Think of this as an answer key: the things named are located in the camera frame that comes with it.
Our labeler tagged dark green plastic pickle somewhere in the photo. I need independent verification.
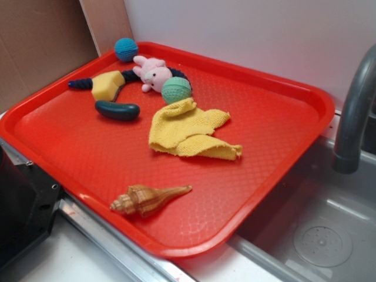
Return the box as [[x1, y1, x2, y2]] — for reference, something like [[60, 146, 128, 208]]
[[95, 100, 140, 122]]

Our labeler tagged grey toy faucet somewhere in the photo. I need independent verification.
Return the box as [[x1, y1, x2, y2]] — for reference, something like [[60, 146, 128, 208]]
[[331, 46, 375, 174]]

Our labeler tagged blue rubber ball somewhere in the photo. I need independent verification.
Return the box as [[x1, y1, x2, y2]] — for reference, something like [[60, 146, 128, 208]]
[[114, 38, 139, 62]]

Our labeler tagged red plastic tray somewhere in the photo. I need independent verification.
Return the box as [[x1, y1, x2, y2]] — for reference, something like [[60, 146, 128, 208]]
[[1, 42, 334, 258]]

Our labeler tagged brown cardboard panel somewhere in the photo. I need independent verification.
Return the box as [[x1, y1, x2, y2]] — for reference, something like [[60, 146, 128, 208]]
[[1, 1, 133, 112]]

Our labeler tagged yellow sponge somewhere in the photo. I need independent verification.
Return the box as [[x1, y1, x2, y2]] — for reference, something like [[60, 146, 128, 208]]
[[91, 70, 125, 102]]

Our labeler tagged brown striped seashell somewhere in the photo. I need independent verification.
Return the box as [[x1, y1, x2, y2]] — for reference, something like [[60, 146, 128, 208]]
[[110, 184, 192, 218]]

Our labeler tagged dark blue rope toy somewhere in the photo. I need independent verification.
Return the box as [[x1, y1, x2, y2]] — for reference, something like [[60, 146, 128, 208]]
[[68, 67, 190, 102]]

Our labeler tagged green rubber ball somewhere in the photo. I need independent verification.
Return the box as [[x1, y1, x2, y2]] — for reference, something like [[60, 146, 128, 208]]
[[161, 77, 192, 105]]

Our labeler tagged pink plush bunny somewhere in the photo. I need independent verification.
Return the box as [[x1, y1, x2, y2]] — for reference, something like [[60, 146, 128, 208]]
[[133, 55, 173, 93]]

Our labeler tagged grey plastic sink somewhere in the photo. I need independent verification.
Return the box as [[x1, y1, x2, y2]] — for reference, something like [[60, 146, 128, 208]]
[[179, 139, 375, 281]]

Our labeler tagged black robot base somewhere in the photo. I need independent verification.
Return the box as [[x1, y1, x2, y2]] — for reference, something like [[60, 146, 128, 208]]
[[1, 149, 62, 270]]

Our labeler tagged yellow cloth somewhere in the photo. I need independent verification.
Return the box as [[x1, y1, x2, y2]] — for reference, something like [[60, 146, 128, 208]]
[[149, 98, 243, 160]]

